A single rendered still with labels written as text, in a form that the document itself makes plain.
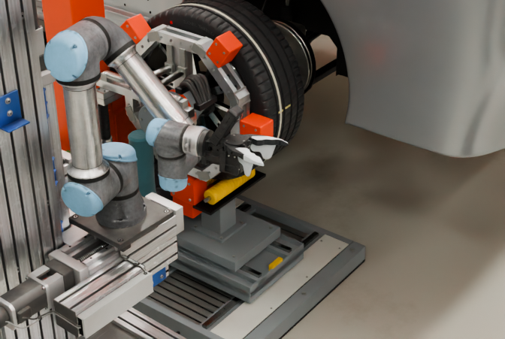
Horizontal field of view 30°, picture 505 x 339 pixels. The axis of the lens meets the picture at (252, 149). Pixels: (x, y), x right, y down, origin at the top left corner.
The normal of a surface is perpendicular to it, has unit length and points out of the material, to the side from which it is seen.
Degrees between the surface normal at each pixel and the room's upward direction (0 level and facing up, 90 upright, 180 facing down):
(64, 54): 82
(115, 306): 90
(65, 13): 90
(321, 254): 0
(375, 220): 0
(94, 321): 90
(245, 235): 0
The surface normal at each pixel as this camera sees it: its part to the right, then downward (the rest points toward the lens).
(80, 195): -0.42, 0.57
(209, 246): 0.00, -0.87
